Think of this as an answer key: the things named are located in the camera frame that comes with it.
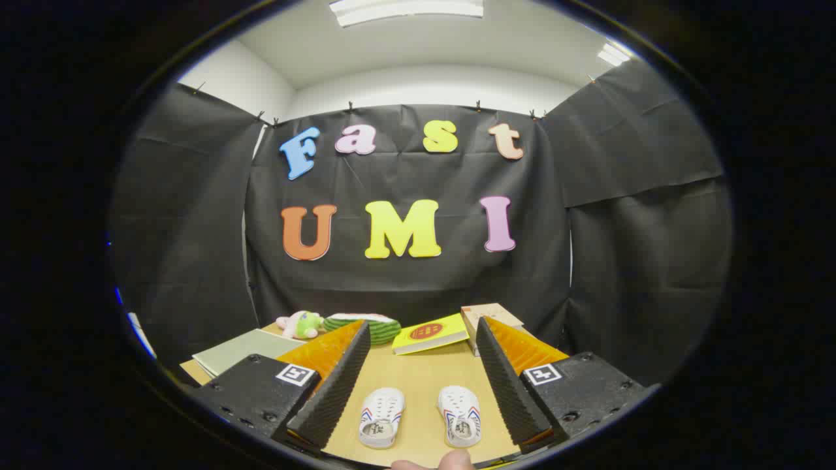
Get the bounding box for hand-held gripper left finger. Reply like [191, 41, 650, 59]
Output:
[189, 320, 372, 458]

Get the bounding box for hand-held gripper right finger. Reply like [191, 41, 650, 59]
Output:
[475, 317, 647, 455]

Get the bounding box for white striped canvas shoe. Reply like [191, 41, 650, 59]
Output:
[358, 387, 406, 449]
[437, 385, 482, 448]

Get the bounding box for cream fabric storage box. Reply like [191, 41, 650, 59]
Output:
[192, 328, 306, 378]

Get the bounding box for pink and green plush toy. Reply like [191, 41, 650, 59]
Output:
[276, 311, 325, 340]

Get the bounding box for watermelon slice plush toy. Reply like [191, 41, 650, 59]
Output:
[323, 313, 402, 345]

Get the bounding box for stack of tan books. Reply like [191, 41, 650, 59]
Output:
[460, 303, 525, 356]

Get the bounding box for yellow book with red circle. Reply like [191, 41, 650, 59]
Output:
[392, 313, 470, 356]

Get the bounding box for black backdrop cloth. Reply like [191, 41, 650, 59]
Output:
[111, 57, 733, 386]

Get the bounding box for small ceiling light panel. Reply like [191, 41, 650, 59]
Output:
[596, 40, 635, 67]

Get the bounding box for long ceiling light panel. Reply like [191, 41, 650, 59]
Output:
[329, 0, 485, 28]

